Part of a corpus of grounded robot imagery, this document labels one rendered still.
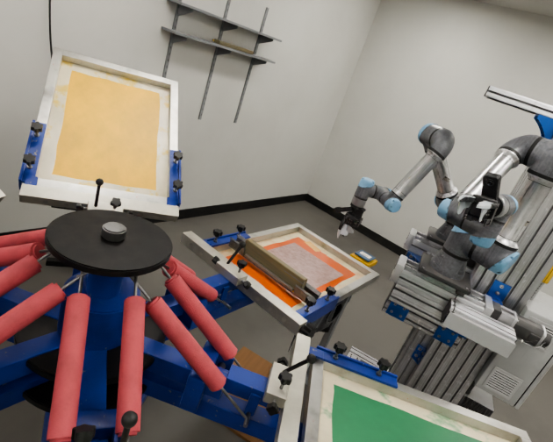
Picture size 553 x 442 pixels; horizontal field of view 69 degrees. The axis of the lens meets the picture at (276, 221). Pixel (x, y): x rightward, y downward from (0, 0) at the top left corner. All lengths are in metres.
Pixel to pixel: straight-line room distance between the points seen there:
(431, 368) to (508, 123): 3.41
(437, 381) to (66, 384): 1.83
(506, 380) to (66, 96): 2.40
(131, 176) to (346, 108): 4.26
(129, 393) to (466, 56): 4.94
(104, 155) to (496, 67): 4.30
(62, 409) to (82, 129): 1.34
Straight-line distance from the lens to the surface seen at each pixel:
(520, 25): 5.31
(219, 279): 1.58
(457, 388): 2.37
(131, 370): 0.99
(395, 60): 5.60
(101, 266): 1.02
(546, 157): 1.76
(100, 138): 2.00
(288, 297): 1.78
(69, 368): 0.98
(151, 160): 1.97
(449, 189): 2.40
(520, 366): 2.24
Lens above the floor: 1.89
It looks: 22 degrees down
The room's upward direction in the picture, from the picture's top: 20 degrees clockwise
